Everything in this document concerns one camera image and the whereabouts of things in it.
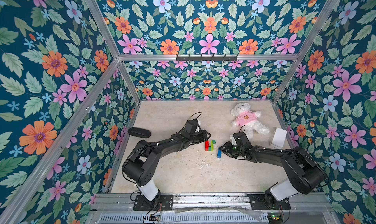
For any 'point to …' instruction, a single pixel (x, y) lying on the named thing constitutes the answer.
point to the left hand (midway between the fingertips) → (210, 135)
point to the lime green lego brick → (212, 145)
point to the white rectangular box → (278, 138)
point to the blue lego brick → (219, 153)
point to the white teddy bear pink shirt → (245, 117)
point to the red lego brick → (207, 145)
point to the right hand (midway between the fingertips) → (220, 149)
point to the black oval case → (139, 132)
